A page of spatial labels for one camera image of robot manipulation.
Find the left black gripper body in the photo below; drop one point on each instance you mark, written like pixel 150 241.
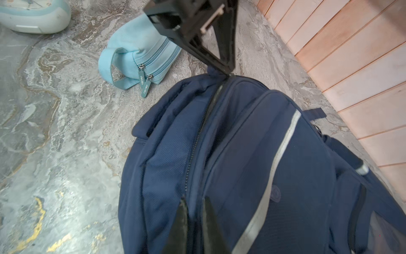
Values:
pixel 191 17

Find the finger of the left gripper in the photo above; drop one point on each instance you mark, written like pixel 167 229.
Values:
pixel 226 47
pixel 193 44

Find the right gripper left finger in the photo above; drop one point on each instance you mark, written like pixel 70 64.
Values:
pixel 178 235

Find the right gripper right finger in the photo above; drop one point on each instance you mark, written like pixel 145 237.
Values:
pixel 214 242

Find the navy blue student backpack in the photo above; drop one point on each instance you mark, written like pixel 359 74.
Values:
pixel 277 184

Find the mint alarm clock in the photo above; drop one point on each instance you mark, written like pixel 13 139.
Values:
pixel 35 17

